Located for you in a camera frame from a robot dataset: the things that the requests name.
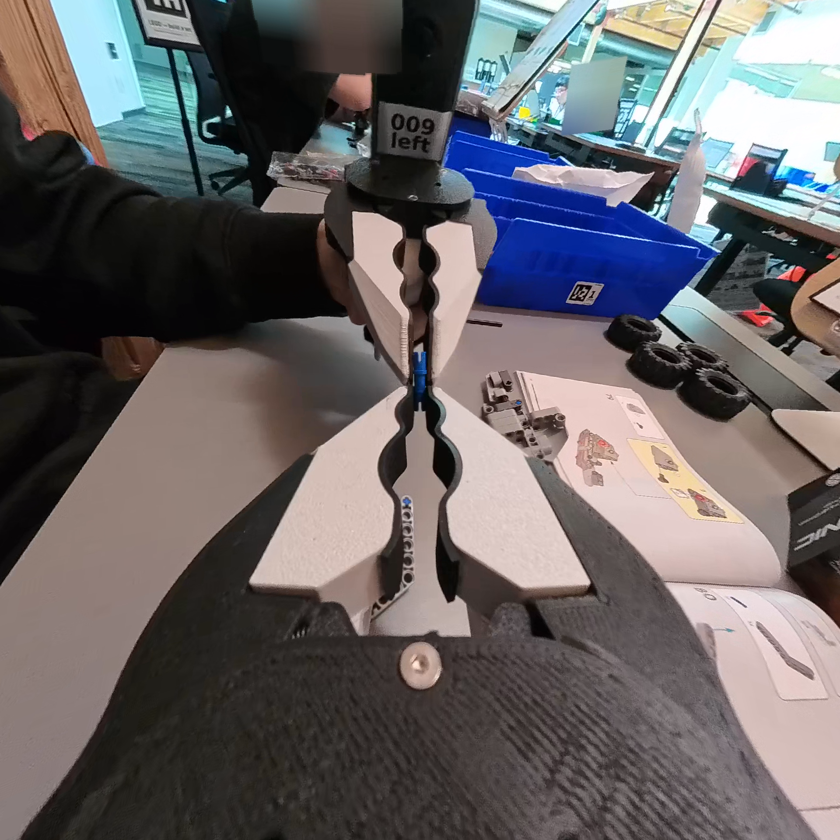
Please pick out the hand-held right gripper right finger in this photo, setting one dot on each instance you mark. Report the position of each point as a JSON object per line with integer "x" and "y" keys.
{"x": 512, "y": 525}

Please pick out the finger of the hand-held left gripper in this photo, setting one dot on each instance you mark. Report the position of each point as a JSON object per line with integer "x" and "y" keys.
{"x": 377, "y": 282}
{"x": 456, "y": 275}

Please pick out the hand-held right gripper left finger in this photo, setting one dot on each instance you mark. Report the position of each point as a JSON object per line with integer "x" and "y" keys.
{"x": 328, "y": 525}

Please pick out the grey bent brick beam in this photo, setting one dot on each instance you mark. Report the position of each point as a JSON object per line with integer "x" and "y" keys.
{"x": 408, "y": 558}

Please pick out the blue connector pin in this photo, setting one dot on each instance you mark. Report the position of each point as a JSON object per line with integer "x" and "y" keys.
{"x": 420, "y": 377}

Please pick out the person's left forearm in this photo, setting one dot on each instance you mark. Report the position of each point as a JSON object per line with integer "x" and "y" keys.
{"x": 164, "y": 262}

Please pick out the person's left hand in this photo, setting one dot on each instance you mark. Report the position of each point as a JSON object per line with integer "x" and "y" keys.
{"x": 334, "y": 275}

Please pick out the blue plastic storage bin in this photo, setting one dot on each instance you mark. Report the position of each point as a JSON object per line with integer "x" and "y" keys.
{"x": 499, "y": 190}
{"x": 472, "y": 148}

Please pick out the grey brick assembly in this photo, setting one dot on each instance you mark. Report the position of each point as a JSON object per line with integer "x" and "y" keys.
{"x": 518, "y": 426}

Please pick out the blue storage bin white tag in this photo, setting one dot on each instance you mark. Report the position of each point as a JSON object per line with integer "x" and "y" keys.
{"x": 590, "y": 262}

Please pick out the clear bag of parts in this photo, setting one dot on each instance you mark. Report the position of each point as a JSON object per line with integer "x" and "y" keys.
{"x": 308, "y": 164}

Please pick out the white instruction booklet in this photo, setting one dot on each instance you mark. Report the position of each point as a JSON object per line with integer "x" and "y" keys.
{"x": 656, "y": 538}

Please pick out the crumpled white paper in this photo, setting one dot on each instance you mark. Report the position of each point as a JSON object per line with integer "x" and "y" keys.
{"x": 577, "y": 180}

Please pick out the black office chair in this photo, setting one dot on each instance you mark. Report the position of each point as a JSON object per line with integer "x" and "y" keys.
{"x": 216, "y": 118}

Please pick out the white paper bag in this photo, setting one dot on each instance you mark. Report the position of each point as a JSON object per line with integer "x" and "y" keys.
{"x": 688, "y": 177}

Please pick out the black sign stand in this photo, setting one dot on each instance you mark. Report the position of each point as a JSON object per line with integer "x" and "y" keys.
{"x": 170, "y": 26}

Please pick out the black toy set box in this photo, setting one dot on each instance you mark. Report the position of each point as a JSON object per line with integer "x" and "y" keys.
{"x": 814, "y": 518}

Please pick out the person's black clothed body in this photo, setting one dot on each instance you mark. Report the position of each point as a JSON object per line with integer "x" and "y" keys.
{"x": 39, "y": 426}

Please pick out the pale board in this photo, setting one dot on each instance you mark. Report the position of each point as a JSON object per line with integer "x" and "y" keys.
{"x": 810, "y": 436}

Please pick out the wooden door frame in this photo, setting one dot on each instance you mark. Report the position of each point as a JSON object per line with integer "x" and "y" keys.
{"x": 39, "y": 65}

